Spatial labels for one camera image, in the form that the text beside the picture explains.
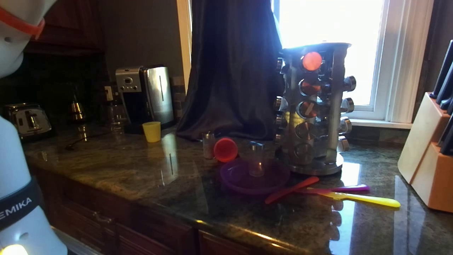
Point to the dark fabric curtain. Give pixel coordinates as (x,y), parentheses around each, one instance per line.
(231,71)

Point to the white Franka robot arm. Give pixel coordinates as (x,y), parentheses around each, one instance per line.
(15,164)

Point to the orange plastic cup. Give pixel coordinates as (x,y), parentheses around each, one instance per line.
(226,150)

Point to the purple plastic plate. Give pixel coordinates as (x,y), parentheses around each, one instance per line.
(241,181)

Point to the yellow-green plastic cup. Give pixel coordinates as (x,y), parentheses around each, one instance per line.
(152,132)

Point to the stainless steel coffee maker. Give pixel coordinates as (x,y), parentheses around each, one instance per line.
(146,96)

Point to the revolving metal spice rack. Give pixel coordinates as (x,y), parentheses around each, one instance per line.
(313,118)

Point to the orange-red plastic utensil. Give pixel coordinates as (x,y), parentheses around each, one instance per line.
(291,190)

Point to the dark countertop bottle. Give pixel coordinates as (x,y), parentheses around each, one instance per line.
(78,113)
(112,113)

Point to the brown wooden base cabinet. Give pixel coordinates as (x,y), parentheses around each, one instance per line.
(142,227)

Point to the purple plastic utensil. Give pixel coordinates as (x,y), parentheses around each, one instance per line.
(352,188)

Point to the yellow plastic utensil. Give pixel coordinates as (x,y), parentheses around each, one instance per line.
(363,200)

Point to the chrome toaster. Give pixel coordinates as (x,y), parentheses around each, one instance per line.
(29,122)

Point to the wooden knife block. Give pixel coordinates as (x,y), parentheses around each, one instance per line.
(425,156)

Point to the white window frame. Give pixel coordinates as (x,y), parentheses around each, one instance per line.
(401,71)

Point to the dark wooden wall cabinet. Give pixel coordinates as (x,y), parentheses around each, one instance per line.
(71,23)

